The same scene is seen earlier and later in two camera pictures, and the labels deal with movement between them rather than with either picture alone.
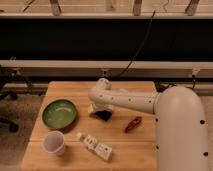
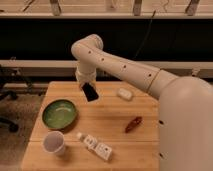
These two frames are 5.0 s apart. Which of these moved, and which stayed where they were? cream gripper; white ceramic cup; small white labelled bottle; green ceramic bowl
Moved: cream gripper
Stayed: green ceramic bowl; small white labelled bottle; white ceramic cup
